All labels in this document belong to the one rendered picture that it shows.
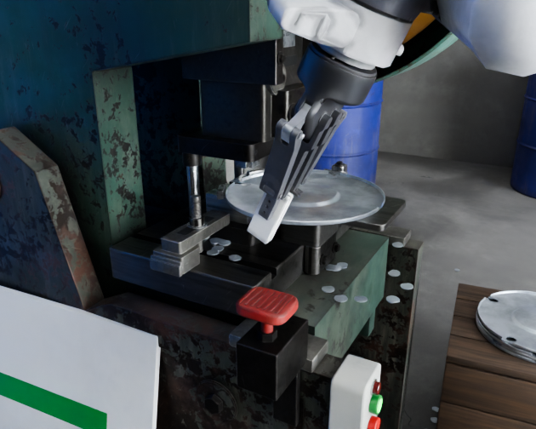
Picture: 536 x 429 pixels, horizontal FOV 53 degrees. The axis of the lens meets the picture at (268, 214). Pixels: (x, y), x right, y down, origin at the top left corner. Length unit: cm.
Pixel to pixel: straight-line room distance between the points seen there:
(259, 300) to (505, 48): 40
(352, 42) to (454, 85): 375
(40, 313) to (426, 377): 121
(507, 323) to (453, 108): 295
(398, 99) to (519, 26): 390
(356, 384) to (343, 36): 47
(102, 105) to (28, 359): 52
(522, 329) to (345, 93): 103
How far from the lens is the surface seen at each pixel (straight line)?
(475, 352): 138
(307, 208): 92
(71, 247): 103
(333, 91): 52
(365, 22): 50
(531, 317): 150
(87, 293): 105
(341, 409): 80
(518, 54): 47
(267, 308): 67
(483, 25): 46
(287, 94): 90
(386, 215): 91
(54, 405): 116
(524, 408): 141
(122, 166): 101
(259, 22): 78
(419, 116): 432
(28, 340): 116
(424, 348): 198
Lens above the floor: 111
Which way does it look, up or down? 21 degrees down
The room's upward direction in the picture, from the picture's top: straight up
